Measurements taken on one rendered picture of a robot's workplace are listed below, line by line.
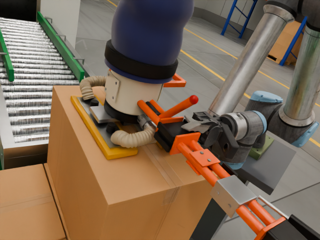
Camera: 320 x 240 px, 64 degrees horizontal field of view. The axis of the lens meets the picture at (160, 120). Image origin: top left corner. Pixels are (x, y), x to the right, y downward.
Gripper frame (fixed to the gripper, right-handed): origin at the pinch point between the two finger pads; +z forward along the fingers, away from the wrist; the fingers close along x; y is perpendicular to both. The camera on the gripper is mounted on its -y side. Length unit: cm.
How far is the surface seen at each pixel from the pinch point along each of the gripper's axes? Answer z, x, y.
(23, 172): 28, -53, 52
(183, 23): -4.0, 25.4, 17.9
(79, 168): 19.3, -20.3, 16.7
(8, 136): 31, -48, 72
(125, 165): 9.9, -13.0, 7.5
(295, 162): -253, -108, 43
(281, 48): -726, -69, 385
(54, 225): 23, -53, 23
